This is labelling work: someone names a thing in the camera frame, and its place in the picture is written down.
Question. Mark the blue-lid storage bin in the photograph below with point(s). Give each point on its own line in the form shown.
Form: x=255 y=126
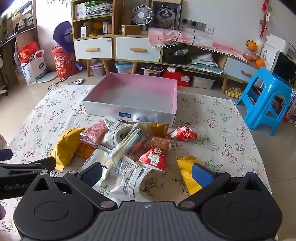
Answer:
x=123 y=68

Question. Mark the red plastic bag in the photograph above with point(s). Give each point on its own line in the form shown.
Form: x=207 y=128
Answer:
x=29 y=52

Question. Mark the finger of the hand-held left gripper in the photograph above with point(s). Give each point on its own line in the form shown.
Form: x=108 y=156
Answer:
x=5 y=154
x=34 y=165

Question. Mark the round orange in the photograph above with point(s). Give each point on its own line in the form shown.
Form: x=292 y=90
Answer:
x=260 y=63

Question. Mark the mustard brown snack packet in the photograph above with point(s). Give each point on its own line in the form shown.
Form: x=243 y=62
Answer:
x=157 y=129

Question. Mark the white wall socket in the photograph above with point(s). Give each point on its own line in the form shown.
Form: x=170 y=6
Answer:
x=210 y=29

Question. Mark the black flat device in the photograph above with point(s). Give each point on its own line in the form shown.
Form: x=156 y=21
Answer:
x=152 y=69

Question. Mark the white shopping bag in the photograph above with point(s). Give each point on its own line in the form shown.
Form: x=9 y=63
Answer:
x=32 y=71

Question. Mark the green plastic bag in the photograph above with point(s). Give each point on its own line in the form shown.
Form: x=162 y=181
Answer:
x=92 y=3

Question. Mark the blue plastic stool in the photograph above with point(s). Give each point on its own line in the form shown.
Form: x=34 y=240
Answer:
x=266 y=76

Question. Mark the pile of white clothes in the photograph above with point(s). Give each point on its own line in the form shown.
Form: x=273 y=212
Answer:
x=203 y=62

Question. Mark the grey wall socket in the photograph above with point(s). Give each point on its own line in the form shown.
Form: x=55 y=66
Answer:
x=201 y=26

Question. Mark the wooden drawer cabinet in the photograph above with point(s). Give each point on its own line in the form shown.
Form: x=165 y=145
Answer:
x=124 y=55

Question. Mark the clear bag of oranges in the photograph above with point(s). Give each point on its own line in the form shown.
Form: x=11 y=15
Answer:
x=248 y=55

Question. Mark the framed cat picture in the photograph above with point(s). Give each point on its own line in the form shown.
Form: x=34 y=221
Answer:
x=165 y=14

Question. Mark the yellow egg tray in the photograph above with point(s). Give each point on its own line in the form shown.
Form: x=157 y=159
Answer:
x=233 y=91

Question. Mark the green houseplant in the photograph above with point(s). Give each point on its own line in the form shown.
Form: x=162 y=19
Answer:
x=60 y=2

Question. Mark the long white blue snack packet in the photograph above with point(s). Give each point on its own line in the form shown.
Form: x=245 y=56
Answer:
x=126 y=146

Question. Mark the small brown box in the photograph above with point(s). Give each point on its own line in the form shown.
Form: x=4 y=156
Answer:
x=110 y=27

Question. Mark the white foam box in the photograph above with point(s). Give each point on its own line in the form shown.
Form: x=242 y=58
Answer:
x=276 y=39

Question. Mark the red cardboard box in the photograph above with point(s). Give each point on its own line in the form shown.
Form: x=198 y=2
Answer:
x=175 y=77

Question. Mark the large yellow snack packet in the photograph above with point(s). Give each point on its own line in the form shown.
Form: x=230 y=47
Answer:
x=67 y=143

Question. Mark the pink clear-wrapped snack bar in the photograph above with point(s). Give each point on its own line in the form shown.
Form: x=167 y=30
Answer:
x=94 y=131

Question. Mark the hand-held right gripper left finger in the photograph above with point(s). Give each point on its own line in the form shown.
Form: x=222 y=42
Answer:
x=92 y=174

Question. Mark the orange yellow round item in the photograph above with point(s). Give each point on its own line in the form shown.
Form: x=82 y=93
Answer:
x=96 y=26

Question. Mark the brown cardboard box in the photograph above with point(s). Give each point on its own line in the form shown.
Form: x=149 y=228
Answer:
x=130 y=30

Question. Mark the red gift bag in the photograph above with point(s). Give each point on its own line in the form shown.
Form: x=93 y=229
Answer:
x=63 y=64

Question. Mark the white printed box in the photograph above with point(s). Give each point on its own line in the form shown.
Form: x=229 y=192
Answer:
x=267 y=55

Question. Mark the white desk fan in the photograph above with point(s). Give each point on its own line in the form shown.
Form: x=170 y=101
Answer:
x=141 y=14

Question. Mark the wooden bookshelf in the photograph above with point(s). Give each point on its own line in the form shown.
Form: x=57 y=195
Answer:
x=27 y=34

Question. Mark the floral tablecloth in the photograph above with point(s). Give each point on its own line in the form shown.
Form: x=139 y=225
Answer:
x=46 y=111

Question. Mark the wall socket with black plugs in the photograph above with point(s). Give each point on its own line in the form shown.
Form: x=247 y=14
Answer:
x=189 y=22

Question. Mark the silver grey printed snack packet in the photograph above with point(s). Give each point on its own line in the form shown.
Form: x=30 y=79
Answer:
x=129 y=178

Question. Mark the orange snack packet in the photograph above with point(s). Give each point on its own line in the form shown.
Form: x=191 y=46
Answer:
x=84 y=150

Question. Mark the black bag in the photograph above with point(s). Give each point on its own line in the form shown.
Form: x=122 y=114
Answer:
x=175 y=58

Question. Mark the clear-wrapped brown cracker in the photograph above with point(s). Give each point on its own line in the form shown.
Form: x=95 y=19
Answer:
x=159 y=142

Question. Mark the small white red box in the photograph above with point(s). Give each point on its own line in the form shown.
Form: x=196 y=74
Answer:
x=105 y=27

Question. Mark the white carton box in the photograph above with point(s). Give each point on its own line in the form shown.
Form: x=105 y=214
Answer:
x=85 y=31

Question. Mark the low wooden tv cabinet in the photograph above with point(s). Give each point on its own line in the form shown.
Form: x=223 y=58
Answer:
x=235 y=67

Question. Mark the pink cherry print cloth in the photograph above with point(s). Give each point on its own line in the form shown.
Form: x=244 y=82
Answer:
x=161 y=37

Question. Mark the red hanging ornament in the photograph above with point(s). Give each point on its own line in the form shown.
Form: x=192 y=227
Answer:
x=264 y=20

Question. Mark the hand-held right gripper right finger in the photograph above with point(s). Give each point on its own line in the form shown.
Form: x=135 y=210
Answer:
x=202 y=175

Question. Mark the pink cardboard box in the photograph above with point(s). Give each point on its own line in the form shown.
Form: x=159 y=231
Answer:
x=129 y=92

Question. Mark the black microwave oven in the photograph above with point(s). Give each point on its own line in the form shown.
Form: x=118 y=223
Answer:
x=283 y=67

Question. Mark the white round base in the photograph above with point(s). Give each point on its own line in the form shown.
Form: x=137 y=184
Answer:
x=47 y=78

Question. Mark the purple plush toy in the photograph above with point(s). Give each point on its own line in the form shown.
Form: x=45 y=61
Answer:
x=61 y=34

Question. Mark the red snack packet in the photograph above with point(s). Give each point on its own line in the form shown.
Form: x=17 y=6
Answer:
x=182 y=134
x=152 y=158

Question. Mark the tall wooden shelf cabinet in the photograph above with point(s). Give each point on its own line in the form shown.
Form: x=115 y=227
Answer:
x=81 y=49

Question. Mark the orange with leaves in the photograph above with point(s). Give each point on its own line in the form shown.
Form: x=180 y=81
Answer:
x=252 y=45

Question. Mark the wide clear storage bin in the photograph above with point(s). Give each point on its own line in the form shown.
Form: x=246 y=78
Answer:
x=203 y=82

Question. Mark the stack of papers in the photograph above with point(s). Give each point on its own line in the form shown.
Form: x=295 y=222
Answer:
x=99 y=9

